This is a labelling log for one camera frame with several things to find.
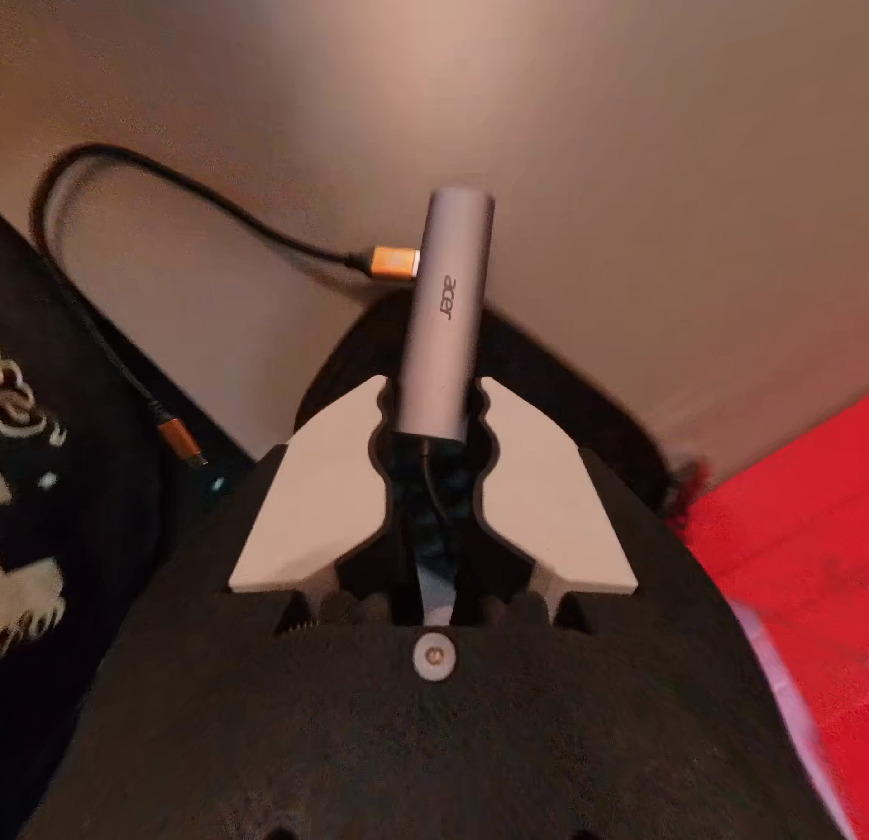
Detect grey usb hub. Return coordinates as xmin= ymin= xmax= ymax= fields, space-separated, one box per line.
xmin=392 ymin=187 xmax=497 ymax=445

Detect black usb cable orange plugs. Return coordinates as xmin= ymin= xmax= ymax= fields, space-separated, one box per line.
xmin=29 ymin=143 xmax=423 ymax=471

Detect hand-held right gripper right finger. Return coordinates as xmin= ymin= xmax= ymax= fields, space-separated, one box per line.
xmin=474 ymin=376 xmax=640 ymax=627

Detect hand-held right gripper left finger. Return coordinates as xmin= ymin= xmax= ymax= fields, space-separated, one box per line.
xmin=227 ymin=373 xmax=398 ymax=627

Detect red plastic bin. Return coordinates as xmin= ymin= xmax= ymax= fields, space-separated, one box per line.
xmin=668 ymin=393 xmax=869 ymax=840

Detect dark printed sweatshirt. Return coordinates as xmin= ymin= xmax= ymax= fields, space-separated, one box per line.
xmin=0 ymin=212 xmax=272 ymax=840

